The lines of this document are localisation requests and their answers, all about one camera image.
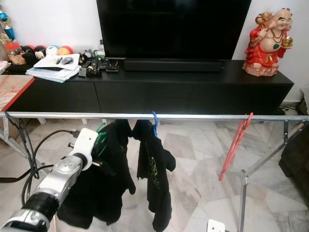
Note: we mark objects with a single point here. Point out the green plastic hanger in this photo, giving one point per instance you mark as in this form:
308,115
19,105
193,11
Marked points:
101,137

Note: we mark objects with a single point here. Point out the black fonemax T-shirt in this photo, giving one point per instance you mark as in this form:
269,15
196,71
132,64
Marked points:
154,183
101,193

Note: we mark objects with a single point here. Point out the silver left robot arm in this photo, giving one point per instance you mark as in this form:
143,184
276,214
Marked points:
48,193

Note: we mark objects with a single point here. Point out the blue plastic hanger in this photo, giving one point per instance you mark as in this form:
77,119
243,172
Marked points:
155,125

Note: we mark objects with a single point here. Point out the red plastic hanger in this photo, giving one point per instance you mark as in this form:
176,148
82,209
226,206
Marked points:
234,145

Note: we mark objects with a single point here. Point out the marble-pattern table red edge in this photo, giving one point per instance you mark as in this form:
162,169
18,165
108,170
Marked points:
14,89

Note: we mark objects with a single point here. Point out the pink tissue box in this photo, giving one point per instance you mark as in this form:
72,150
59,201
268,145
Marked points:
2,66

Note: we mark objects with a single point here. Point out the red-lidded snack jar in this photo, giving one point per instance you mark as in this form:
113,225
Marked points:
12,52

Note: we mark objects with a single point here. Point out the black round figurine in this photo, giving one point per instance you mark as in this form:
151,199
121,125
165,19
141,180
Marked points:
40,53
27,54

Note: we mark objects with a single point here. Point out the white paper stack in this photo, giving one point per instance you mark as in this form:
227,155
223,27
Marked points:
50,71

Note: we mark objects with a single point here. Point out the blue gold trophy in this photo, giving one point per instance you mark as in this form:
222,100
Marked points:
5,26

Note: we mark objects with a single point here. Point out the black electronic gadgets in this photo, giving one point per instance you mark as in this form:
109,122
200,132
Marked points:
99,66

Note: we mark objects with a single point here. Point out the black TV console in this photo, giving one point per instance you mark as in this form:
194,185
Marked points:
174,93

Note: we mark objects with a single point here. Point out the black soundbar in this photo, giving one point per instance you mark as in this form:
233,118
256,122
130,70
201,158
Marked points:
174,65

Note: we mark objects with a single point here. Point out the black flat television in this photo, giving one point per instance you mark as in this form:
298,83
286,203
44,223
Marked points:
174,29

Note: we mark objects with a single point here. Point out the silver clothes rack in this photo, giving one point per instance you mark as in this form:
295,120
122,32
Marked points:
198,116

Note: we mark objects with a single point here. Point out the red laughing Buddha statue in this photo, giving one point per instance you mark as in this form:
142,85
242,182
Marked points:
268,46

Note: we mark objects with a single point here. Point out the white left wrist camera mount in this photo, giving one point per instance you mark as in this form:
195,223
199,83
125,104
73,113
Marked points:
86,142

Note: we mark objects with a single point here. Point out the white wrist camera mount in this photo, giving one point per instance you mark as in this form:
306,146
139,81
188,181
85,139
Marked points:
216,226
86,142

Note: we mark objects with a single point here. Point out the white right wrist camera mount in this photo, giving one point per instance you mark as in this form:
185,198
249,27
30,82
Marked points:
216,226

